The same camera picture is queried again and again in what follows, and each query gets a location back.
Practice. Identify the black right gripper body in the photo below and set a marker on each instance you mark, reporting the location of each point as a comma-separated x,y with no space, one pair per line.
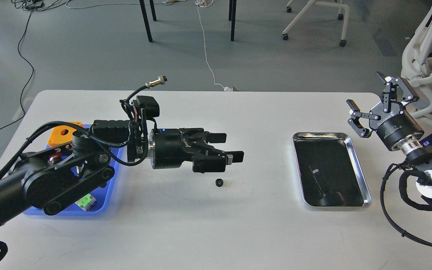
394,125

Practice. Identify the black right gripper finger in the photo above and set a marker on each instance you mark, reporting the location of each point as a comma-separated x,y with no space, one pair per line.
397,91
354,120

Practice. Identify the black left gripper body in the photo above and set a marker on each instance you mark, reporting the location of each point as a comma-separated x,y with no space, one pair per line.
168,148

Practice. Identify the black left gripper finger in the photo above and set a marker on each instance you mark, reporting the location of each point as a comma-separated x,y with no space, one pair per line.
215,161
199,139

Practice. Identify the small black gear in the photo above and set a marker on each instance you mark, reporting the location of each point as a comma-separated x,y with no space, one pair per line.
219,182

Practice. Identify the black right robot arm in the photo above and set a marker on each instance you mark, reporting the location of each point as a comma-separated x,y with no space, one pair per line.
415,182

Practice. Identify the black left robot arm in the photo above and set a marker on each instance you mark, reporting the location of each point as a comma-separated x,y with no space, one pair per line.
61,162

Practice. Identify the silver metal tray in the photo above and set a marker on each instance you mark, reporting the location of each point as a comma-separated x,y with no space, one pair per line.
330,172

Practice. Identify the blue plastic tray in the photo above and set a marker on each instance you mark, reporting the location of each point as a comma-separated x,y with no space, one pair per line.
102,195

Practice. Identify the green and white connector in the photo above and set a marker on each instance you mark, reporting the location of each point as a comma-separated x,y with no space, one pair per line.
86,202

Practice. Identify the orange plastic box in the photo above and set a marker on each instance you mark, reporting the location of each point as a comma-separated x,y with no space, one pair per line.
60,135

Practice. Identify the red push button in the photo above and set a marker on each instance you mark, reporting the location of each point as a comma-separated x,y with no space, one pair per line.
55,159

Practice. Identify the black table leg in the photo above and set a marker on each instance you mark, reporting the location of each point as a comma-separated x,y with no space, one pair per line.
232,18
145,17

